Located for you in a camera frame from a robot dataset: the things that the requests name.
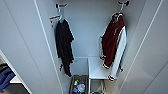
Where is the black t-shirt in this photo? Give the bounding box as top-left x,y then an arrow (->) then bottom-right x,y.
54,19 -> 76,78

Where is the blue cloth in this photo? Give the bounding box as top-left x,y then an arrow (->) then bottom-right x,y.
0,64 -> 16,93

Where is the white jacket hanger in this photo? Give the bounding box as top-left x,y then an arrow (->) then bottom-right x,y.
111,9 -> 125,21

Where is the white t-shirt hanger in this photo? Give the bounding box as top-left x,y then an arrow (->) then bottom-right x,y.
54,12 -> 68,26

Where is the white round item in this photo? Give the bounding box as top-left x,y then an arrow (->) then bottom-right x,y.
77,83 -> 87,93

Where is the red and white jacket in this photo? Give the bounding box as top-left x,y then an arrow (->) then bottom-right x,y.
99,13 -> 128,82

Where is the wicker basket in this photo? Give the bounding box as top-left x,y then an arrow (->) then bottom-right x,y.
68,74 -> 90,94

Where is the white wardrobe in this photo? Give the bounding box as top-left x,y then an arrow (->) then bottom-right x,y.
33,0 -> 149,94

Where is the dark wardrobe hook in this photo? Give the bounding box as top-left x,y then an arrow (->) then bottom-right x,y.
55,2 -> 68,11
117,0 -> 131,10

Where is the white inner shelf unit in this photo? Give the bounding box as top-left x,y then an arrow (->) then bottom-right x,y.
87,56 -> 111,94

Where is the blue item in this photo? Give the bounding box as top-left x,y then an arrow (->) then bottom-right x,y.
72,79 -> 80,94

